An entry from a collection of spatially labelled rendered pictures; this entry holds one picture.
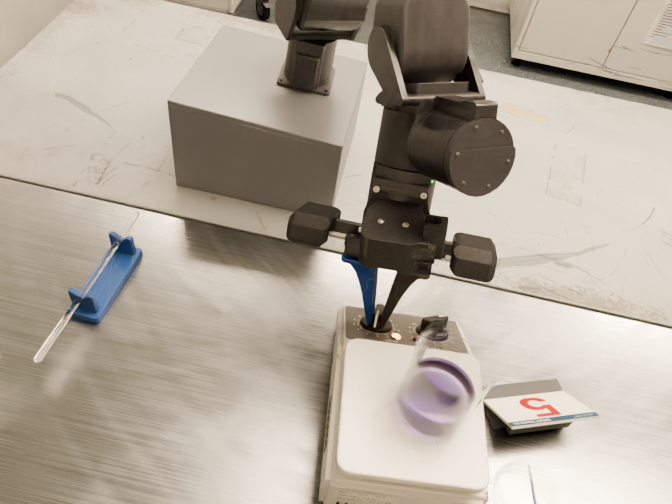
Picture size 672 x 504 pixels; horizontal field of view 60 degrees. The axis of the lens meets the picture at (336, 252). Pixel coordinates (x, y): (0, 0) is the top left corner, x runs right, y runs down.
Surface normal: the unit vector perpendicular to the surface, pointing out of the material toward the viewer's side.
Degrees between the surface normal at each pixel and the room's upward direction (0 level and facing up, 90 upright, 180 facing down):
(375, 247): 82
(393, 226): 11
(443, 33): 56
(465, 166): 63
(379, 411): 0
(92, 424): 0
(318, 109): 5
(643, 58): 90
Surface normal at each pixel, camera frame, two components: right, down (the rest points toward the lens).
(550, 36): -0.18, 0.73
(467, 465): 0.12, -0.65
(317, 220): -0.04, -0.45
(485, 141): 0.39, 0.36
